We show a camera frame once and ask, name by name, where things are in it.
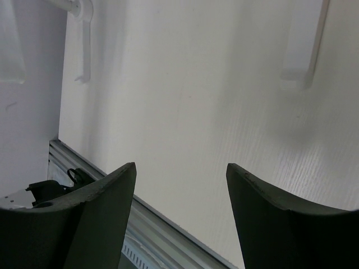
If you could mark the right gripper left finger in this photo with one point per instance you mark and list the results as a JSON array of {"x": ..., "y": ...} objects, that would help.
[{"x": 82, "y": 229}]

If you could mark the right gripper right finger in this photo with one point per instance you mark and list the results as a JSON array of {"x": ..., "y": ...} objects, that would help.
[{"x": 277, "y": 229}]

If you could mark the white skirt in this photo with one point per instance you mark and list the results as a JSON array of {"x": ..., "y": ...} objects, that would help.
[{"x": 12, "y": 59}]

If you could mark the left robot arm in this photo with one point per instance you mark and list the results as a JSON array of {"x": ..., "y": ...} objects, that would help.
[{"x": 19, "y": 199}]

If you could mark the white slotted cable duct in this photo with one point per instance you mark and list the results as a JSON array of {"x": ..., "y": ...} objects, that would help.
[{"x": 133, "y": 258}]

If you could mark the aluminium rail base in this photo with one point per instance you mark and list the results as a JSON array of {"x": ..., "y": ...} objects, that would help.
[{"x": 164, "y": 244}]

